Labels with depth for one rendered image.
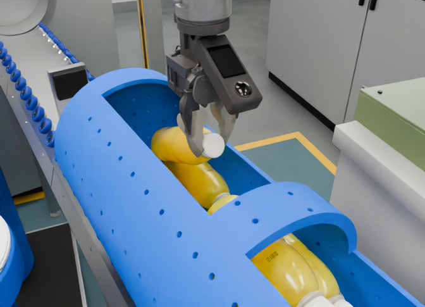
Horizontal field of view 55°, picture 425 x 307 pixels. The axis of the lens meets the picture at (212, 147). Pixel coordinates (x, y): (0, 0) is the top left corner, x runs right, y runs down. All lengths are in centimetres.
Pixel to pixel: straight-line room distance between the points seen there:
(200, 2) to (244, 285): 33
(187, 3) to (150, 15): 86
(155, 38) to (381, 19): 139
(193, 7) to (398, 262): 53
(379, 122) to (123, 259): 48
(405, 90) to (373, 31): 169
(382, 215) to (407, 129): 15
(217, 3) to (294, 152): 222
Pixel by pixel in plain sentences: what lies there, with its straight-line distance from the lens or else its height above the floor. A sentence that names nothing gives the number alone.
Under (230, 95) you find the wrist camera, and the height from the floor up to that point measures 131.
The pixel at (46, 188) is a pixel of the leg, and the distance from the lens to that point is 222.
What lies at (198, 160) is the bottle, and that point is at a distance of 67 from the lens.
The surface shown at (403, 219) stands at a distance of 73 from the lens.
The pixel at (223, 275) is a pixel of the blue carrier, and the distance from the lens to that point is 43.
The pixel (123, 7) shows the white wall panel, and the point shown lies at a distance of 536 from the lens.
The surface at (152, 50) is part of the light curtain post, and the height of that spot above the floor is 102.
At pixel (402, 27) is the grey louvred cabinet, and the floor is 86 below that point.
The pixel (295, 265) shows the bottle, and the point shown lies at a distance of 48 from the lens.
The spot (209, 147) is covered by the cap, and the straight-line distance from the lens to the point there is 64.
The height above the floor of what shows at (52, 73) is 108.
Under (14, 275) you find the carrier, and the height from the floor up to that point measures 100.
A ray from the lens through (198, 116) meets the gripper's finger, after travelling 60.
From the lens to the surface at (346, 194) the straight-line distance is 83.
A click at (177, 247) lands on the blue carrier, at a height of 120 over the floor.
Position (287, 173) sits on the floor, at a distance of 252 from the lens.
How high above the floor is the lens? 155
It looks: 35 degrees down
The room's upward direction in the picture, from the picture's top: straight up
